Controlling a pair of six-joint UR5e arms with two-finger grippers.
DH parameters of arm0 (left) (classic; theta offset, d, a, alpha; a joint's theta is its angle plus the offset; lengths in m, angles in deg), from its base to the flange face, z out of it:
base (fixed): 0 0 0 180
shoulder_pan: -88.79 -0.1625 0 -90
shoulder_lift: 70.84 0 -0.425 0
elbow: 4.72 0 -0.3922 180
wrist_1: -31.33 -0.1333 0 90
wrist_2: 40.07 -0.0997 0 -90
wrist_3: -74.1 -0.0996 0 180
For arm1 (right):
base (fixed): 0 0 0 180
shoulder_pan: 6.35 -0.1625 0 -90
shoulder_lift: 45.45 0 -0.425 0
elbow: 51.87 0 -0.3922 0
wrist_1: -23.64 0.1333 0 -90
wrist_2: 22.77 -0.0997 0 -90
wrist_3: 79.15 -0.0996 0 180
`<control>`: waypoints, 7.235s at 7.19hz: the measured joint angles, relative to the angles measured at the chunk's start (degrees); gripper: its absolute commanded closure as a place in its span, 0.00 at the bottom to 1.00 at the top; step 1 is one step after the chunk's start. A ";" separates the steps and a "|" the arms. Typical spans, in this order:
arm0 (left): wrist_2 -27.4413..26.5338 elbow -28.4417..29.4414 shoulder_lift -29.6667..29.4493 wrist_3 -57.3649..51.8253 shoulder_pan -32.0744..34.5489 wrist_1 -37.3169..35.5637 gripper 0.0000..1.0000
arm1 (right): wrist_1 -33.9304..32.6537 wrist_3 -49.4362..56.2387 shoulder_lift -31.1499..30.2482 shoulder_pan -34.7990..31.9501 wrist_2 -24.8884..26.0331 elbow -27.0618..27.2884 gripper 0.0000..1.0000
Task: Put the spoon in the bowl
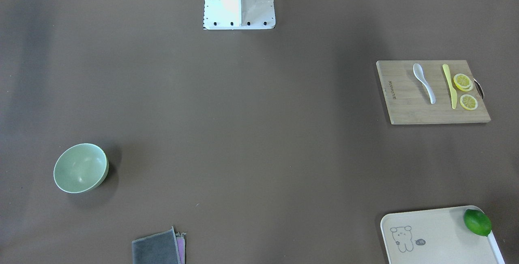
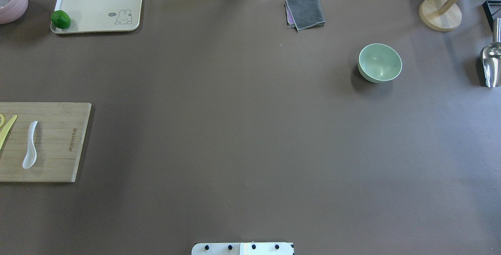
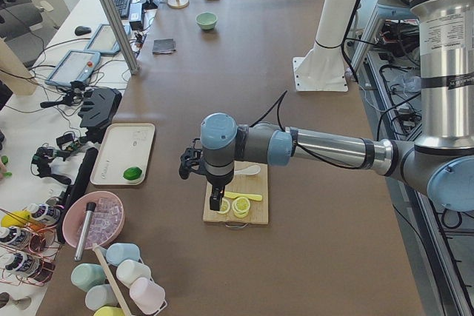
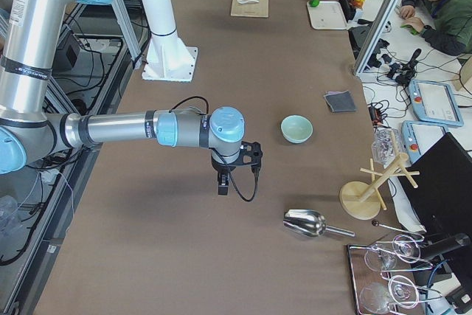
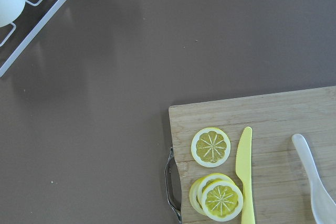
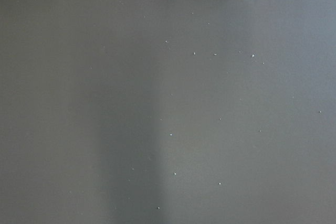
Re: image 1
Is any lower lemon slice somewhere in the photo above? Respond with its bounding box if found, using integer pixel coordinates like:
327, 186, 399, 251
459, 94, 478, 111

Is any green lime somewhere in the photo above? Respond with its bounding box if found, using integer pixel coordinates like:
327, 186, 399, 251
463, 209, 492, 237

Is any cream rabbit tray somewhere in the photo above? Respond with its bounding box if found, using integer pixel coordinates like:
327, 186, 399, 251
380, 205, 504, 264

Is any yellow plastic knife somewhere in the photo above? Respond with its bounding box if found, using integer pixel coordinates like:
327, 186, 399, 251
442, 63, 457, 110

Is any lemon slice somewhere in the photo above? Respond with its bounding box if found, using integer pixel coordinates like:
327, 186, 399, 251
453, 73, 474, 92
459, 94, 478, 111

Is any grey folded cloth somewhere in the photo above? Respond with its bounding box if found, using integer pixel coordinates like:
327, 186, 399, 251
132, 227, 187, 264

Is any white ceramic spoon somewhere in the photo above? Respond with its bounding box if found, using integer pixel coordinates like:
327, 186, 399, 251
413, 63, 436, 104

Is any upper lemon slice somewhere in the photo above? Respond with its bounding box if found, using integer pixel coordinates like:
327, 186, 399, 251
453, 73, 474, 92

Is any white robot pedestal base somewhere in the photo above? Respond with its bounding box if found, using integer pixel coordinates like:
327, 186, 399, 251
203, 0, 276, 30

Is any light green bowl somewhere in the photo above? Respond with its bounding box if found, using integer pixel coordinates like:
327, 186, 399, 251
53, 143, 109, 194

